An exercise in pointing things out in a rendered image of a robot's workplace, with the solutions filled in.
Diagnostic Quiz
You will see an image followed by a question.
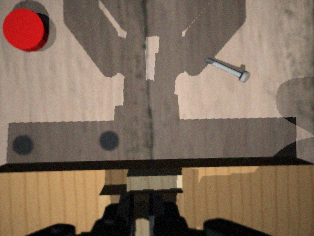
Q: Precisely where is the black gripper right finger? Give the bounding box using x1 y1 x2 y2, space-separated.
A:
149 193 272 236

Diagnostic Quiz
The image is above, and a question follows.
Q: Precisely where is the small wooden block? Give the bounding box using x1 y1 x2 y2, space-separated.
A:
99 184 184 219

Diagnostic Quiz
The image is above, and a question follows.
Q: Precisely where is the light wooden bench board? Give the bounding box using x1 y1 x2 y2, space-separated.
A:
0 156 314 236

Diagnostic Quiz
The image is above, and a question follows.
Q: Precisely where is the grey metal bolt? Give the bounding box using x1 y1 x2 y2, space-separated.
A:
209 59 248 82

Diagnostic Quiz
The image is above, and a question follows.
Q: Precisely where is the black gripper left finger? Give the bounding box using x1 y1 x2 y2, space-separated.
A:
26 194 134 236

